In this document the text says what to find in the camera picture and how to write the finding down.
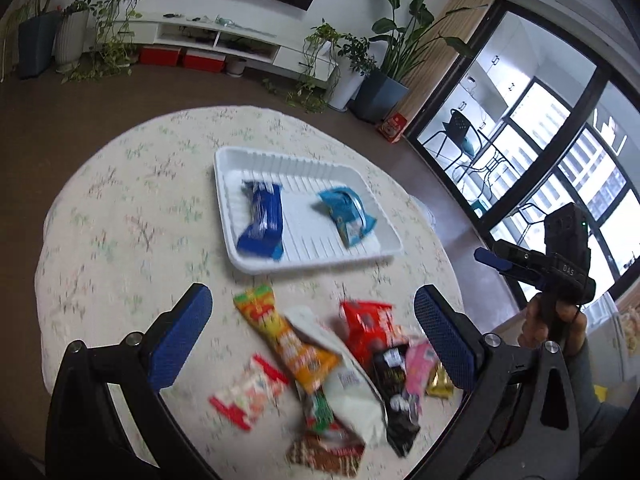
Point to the black snack packet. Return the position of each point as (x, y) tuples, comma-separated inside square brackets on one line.
[(395, 400)]

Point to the orange snack packet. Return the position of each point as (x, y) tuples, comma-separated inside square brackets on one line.
[(290, 345)]

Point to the balcony glass table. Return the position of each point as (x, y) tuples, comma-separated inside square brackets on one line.
[(487, 165)]

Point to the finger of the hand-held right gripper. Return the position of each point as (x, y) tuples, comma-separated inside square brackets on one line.
[(487, 258)]

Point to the black framed glass door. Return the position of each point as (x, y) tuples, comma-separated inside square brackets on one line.
[(592, 90)]

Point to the white clear snack packet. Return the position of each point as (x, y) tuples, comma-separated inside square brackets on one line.
[(350, 385)]

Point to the white television cabinet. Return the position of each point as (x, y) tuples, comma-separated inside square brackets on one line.
[(260, 47)]

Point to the pale blue cloth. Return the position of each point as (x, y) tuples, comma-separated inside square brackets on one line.
[(227, 23)]

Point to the trailing plant in white pot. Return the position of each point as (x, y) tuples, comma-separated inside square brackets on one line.
[(345, 87)]

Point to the trailing green plant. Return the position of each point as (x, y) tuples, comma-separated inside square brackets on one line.
[(115, 35)]

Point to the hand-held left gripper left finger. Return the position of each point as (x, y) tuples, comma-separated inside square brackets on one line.
[(180, 342)]

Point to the person's right hand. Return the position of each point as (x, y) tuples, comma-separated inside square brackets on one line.
[(531, 322)]

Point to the green snack packet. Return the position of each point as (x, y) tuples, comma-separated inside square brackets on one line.
[(320, 410)]

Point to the tall plant in grey-blue pot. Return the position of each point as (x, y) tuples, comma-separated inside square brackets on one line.
[(37, 45)]

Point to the dark blue snack packet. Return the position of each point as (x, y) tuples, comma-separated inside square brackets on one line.
[(262, 220)]

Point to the white plastic tray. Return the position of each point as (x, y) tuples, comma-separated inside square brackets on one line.
[(302, 212)]

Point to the light blue snack packet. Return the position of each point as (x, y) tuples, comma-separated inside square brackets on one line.
[(345, 215)]

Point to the black balcony chair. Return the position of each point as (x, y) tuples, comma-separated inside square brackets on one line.
[(460, 127)]

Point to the person's right forearm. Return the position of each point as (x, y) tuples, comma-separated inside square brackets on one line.
[(592, 390)]

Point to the plant in white ribbed pot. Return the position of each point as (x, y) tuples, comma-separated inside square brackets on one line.
[(70, 42)]

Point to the big-leaf plant in blue pot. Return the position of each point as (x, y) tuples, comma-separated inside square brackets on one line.
[(380, 95)]

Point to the red storage box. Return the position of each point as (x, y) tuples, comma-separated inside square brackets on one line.
[(202, 60), (160, 55)]

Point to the small white pot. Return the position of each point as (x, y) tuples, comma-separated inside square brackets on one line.
[(235, 66)]

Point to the pink snack packet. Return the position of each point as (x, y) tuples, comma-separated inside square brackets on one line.
[(420, 365)]

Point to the red white snack packet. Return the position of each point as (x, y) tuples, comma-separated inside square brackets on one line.
[(250, 392)]

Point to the small gold snack packet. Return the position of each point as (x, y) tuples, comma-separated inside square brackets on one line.
[(439, 384)]

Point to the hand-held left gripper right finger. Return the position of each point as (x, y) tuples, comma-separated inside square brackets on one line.
[(442, 342)]

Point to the red bag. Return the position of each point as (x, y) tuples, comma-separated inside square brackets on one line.
[(393, 127)]

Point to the green stool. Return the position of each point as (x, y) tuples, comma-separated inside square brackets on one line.
[(481, 206)]

